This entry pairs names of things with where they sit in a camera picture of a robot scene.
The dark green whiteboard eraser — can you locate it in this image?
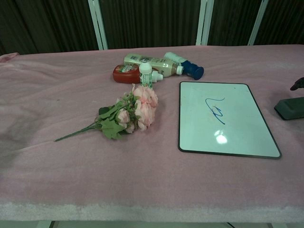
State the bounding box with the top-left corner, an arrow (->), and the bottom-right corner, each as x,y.
274,96 -> 304,121

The white and blue bottle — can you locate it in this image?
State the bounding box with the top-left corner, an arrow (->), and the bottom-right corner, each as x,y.
163,52 -> 205,81

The pink artificial flower bouquet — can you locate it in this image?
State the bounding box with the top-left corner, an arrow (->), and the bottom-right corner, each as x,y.
54,85 -> 159,143

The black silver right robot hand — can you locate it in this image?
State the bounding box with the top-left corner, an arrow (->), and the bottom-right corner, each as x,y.
290,77 -> 304,91

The pink velvet tablecloth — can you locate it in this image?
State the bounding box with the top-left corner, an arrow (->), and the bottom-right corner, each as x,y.
0,44 -> 304,223

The white frame post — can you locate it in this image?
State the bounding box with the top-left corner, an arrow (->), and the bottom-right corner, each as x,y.
195,0 -> 215,46
247,0 -> 272,46
87,0 -> 109,51

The white board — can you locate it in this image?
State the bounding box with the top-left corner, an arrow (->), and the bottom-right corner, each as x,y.
178,81 -> 283,160

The beige milk tea bottle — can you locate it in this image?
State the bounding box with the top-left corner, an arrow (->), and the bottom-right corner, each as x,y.
123,53 -> 185,76

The small white yogurt bottle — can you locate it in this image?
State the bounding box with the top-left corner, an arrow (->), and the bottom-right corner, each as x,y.
139,62 -> 154,89

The red ketchup bottle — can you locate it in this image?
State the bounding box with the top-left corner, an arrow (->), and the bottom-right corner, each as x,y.
112,64 -> 164,84

